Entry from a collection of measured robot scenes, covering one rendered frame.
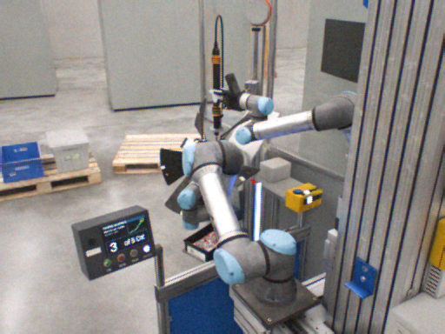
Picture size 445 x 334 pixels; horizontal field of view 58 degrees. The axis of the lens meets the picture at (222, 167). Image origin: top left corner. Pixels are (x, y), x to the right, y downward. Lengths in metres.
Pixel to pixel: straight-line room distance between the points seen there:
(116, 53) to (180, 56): 1.11
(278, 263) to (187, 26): 6.44
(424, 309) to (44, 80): 8.38
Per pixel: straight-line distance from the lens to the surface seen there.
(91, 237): 1.49
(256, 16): 2.62
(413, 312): 1.23
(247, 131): 1.69
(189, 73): 7.60
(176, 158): 2.33
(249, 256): 1.29
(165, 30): 7.41
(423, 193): 1.08
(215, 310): 2.08
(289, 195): 2.07
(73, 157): 4.75
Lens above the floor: 2.00
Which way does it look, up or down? 24 degrees down
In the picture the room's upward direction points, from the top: straight up
